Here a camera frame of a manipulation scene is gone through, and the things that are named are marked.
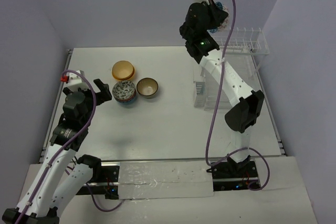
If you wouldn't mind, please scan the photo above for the black floral patterned bowl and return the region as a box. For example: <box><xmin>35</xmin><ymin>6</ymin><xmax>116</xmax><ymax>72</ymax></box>
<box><xmin>112</xmin><ymin>80</ymin><xmax>137</xmax><ymax>99</ymax></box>

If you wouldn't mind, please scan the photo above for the blue triangle patterned bowl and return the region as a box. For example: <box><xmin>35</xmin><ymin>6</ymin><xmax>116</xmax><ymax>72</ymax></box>
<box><xmin>208</xmin><ymin>2</ymin><xmax>230</xmax><ymax>34</ymax></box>

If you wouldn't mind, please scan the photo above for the brown lattice rim bowl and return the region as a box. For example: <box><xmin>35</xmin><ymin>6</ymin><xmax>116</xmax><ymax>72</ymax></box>
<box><xmin>136</xmin><ymin>78</ymin><xmax>159</xmax><ymax>99</ymax></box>

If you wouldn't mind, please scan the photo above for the red patterned bowl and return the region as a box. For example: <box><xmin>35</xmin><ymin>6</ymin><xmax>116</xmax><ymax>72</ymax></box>
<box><xmin>114</xmin><ymin>93</ymin><xmax>137</xmax><ymax>103</ymax></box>

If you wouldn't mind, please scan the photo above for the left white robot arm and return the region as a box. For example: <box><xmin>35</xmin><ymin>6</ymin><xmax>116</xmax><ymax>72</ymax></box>
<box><xmin>2</xmin><ymin>79</ymin><xmax>112</xmax><ymax>223</ymax></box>

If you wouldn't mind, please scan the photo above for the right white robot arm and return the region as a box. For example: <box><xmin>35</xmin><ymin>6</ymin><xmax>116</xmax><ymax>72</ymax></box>
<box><xmin>180</xmin><ymin>0</ymin><xmax>265</xmax><ymax>177</ymax></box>

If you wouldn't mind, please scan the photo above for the solid blue bowl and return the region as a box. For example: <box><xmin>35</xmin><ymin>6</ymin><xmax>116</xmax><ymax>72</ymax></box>
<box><xmin>115</xmin><ymin>95</ymin><xmax>138</xmax><ymax>109</ymax></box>

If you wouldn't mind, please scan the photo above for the tan inner bowl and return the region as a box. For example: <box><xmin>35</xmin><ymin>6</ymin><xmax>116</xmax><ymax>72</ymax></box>
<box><xmin>112</xmin><ymin>60</ymin><xmax>135</xmax><ymax>80</ymax></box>

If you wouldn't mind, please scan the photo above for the yellow bowl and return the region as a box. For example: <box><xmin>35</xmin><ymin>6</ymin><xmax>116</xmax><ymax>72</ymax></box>
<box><xmin>111</xmin><ymin>63</ymin><xmax>137</xmax><ymax>81</ymax></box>

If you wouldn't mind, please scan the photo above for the silver tape patch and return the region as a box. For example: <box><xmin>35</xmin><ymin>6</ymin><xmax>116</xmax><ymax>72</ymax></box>
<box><xmin>118</xmin><ymin>161</ymin><xmax>214</xmax><ymax>199</ymax></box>

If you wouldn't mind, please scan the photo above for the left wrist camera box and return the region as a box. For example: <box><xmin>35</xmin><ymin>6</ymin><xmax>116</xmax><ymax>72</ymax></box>
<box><xmin>60</xmin><ymin>70</ymin><xmax>88</xmax><ymax>90</ymax></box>

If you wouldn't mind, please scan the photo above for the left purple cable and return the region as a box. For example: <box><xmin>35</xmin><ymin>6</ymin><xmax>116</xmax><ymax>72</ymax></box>
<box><xmin>10</xmin><ymin>69</ymin><xmax>127</xmax><ymax>224</ymax></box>

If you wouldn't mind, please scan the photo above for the purple cable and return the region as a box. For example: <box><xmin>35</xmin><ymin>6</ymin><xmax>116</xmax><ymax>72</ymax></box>
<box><xmin>10</xmin><ymin>69</ymin><xmax>127</xmax><ymax>224</ymax></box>
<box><xmin>185</xmin><ymin>0</ymin><xmax>271</xmax><ymax>191</ymax></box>

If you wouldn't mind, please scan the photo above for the white wire dish rack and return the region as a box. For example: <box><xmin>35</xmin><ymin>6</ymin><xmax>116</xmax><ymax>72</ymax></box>
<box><xmin>193</xmin><ymin>28</ymin><xmax>269</xmax><ymax>110</ymax></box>

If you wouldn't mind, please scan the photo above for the aluminium table edge rail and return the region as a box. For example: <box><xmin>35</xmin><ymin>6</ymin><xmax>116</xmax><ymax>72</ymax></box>
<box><xmin>37</xmin><ymin>49</ymin><xmax>73</xmax><ymax>164</ymax></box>

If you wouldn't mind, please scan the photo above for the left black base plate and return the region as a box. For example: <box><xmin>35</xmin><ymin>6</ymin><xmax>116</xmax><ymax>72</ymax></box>
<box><xmin>76</xmin><ymin>163</ymin><xmax>120</xmax><ymax>200</ymax></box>

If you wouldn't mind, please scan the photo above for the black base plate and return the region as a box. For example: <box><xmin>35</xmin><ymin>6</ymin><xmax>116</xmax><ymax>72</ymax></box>
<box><xmin>206</xmin><ymin>161</ymin><xmax>260</xmax><ymax>191</ymax></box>
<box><xmin>76</xmin><ymin>163</ymin><xmax>120</xmax><ymax>200</ymax></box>

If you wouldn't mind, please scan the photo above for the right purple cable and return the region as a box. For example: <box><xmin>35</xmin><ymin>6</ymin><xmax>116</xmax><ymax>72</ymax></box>
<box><xmin>185</xmin><ymin>0</ymin><xmax>271</xmax><ymax>191</ymax></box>

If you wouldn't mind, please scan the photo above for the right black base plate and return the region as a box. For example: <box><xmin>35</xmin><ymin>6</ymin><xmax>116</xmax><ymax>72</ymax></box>
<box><xmin>206</xmin><ymin>161</ymin><xmax>260</xmax><ymax>191</ymax></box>

